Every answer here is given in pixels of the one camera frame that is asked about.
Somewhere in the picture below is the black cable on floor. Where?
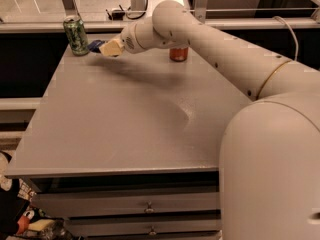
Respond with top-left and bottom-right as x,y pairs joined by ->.
105,0 -> 149,21

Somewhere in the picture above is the blue rxbar blueberry wrapper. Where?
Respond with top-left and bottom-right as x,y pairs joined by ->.
88,40 -> 104,53

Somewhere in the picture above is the drawer metal knob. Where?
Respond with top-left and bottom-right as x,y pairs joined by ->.
144,202 -> 155,214
148,226 -> 157,236

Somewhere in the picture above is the lower drawer metal knob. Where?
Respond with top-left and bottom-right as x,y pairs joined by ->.
148,226 -> 157,236

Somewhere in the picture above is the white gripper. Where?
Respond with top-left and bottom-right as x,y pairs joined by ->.
99,23 -> 142,57

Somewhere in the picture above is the lower grey drawer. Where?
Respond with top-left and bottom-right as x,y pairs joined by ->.
65,216 -> 222,237

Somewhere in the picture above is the upper drawer metal knob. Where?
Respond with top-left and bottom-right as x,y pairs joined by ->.
144,202 -> 155,214

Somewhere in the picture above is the grey drawer cabinet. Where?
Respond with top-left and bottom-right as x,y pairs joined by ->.
7,50 -> 248,240

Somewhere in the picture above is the white cable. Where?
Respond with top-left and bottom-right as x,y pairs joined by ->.
272,15 -> 300,62

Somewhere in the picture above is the penguin plush toy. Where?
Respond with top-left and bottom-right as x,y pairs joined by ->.
0,150 -> 58,240

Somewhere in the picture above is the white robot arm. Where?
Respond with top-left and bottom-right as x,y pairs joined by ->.
100,1 -> 320,240

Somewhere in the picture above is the upper grey drawer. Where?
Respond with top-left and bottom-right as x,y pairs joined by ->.
32,192 -> 220,218

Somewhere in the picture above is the red Coca-Cola can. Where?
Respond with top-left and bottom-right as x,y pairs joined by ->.
169,48 -> 188,62

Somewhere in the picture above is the grey drawer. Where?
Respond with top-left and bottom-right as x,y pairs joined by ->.
32,192 -> 220,218
65,216 -> 222,237

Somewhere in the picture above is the green soda can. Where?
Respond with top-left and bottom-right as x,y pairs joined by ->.
63,15 -> 89,56

